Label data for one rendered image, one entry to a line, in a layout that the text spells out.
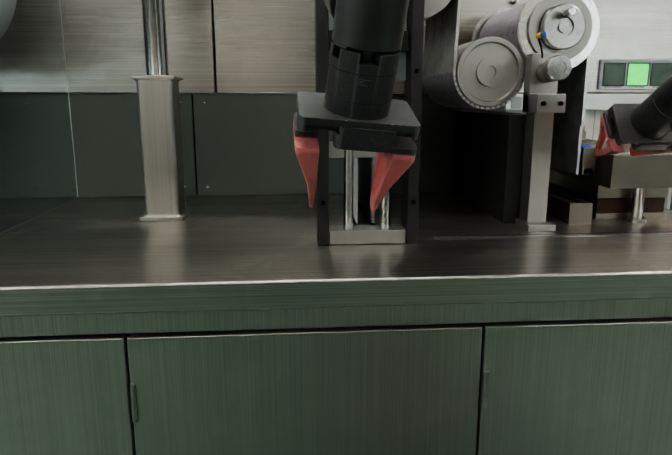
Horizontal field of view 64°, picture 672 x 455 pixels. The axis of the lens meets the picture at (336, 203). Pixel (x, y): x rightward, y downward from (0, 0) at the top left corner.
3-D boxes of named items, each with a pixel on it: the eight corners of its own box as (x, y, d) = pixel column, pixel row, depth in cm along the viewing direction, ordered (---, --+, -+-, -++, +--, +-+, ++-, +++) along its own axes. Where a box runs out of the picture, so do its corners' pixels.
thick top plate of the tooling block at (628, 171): (610, 188, 97) (613, 154, 96) (520, 162, 136) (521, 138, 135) (694, 187, 98) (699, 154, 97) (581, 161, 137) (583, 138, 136)
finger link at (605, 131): (629, 171, 88) (665, 144, 80) (587, 171, 88) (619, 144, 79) (620, 134, 91) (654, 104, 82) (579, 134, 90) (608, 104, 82)
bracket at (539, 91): (529, 233, 94) (541, 51, 88) (514, 224, 100) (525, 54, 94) (556, 232, 94) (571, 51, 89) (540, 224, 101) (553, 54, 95)
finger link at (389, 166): (319, 188, 54) (330, 99, 50) (388, 192, 55) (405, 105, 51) (323, 224, 49) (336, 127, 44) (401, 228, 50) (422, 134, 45)
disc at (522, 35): (569, 87, 97) (502, 43, 94) (568, 87, 97) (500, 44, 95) (616, 12, 95) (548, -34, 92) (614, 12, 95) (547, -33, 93)
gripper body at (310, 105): (295, 109, 50) (302, 27, 46) (402, 118, 51) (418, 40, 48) (297, 137, 44) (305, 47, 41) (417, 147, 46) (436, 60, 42)
